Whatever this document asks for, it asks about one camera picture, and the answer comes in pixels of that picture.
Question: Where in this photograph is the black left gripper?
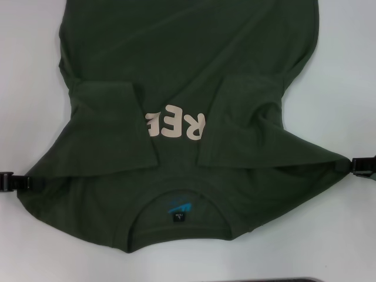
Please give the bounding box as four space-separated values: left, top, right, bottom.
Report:
0 171 33 194

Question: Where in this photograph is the dark green printed t-shirt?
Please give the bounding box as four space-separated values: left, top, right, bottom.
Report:
16 0 354 259

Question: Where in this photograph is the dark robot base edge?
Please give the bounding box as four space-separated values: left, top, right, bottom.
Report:
182 276 323 282

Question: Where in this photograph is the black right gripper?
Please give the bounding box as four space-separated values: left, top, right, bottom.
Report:
337 156 376 189

